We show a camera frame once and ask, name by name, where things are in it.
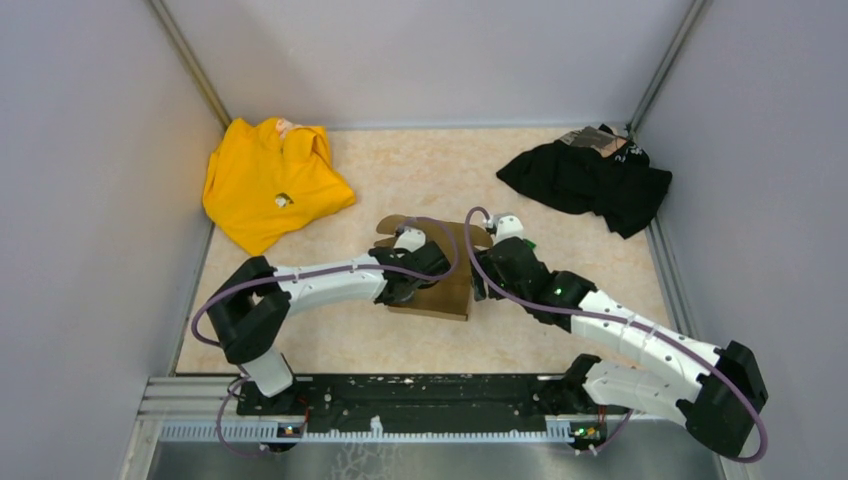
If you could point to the yellow shirt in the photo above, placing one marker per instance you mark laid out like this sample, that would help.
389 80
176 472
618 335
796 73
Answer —
266 180

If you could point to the black shirt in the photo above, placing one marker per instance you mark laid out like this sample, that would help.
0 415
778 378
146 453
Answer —
595 170

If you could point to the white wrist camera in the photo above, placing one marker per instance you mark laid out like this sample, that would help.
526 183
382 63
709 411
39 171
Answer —
409 239
505 226

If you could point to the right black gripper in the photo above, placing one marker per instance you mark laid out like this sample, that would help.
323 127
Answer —
485 263

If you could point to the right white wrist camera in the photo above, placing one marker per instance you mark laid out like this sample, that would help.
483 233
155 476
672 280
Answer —
505 226

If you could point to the aluminium frame rail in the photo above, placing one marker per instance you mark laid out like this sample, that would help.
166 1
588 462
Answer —
205 406

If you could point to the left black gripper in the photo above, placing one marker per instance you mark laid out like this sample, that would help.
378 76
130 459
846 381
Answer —
390 299

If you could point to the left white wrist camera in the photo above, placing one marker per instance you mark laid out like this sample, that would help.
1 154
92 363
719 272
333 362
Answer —
409 239

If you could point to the brown cardboard box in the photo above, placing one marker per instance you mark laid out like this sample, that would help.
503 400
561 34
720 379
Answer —
448 299

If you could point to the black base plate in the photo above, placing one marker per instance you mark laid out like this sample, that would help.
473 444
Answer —
422 403

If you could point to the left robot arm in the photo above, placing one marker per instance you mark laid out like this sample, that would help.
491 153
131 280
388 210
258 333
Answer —
248 311

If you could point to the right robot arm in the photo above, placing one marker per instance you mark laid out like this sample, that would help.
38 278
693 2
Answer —
662 358

